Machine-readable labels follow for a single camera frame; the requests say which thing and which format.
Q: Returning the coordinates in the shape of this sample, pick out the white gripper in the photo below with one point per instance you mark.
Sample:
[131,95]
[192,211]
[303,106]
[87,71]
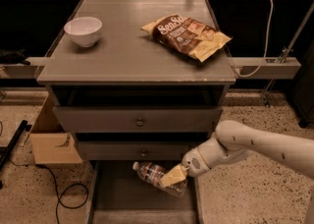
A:
[193,161]

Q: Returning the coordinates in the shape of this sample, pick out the clear plastic water bottle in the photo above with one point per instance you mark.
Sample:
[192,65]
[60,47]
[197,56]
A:
[152,173]

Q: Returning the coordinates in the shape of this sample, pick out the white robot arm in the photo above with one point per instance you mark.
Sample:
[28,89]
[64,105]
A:
[248,176]

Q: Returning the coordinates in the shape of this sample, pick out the grey middle drawer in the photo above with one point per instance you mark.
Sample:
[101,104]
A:
[130,150]

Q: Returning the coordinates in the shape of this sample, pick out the round top drawer knob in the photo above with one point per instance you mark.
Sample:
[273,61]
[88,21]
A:
[139,122]

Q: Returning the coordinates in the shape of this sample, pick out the grey open bottom drawer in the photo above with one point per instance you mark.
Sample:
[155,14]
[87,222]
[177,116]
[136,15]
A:
[118,196]

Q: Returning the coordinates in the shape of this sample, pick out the grey drawer cabinet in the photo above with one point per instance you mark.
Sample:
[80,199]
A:
[126,68]

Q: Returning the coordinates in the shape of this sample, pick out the grey top drawer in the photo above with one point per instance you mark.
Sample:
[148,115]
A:
[122,119]

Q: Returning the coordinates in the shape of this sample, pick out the cardboard box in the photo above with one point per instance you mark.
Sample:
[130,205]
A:
[51,145]

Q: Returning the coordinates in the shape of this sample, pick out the brown yellow chip bag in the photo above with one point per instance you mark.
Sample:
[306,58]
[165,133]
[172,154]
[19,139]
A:
[187,36]

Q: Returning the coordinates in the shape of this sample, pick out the white ceramic bowl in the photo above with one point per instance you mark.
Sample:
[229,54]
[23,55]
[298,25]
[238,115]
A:
[84,31]

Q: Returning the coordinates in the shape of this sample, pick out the black metal stand leg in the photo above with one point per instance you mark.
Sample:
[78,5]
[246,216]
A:
[7,150]

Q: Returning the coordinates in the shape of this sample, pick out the black object on rail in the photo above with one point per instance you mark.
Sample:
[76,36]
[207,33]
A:
[13,57]

